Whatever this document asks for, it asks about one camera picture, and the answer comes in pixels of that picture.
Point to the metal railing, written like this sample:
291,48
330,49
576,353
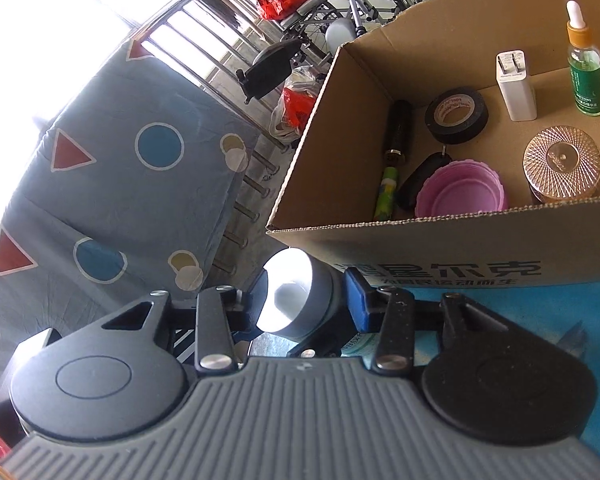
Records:
220,35

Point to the dark jar with gold lid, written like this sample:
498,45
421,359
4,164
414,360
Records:
562,160

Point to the pink plastic lid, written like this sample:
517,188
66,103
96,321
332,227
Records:
460,195

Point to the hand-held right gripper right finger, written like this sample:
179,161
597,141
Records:
360,300

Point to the white plastic bag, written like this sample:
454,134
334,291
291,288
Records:
280,127

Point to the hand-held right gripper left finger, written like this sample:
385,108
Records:
237,316

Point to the black seat cushion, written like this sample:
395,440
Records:
267,72

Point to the green dropper bottle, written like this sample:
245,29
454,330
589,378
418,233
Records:
586,80

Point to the wheelchair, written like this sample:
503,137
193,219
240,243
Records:
360,5

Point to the black key fob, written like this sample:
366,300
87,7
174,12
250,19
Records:
417,180

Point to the white charger plug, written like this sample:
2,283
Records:
517,90

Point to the brown cardboard box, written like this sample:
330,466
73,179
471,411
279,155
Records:
380,247

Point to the black tape roll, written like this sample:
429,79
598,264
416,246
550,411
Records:
435,125

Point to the white supplement bottle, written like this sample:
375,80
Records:
300,310

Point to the grey printed bed sheet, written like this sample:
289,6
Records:
105,185

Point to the black flashlight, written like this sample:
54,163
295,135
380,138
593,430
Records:
399,125

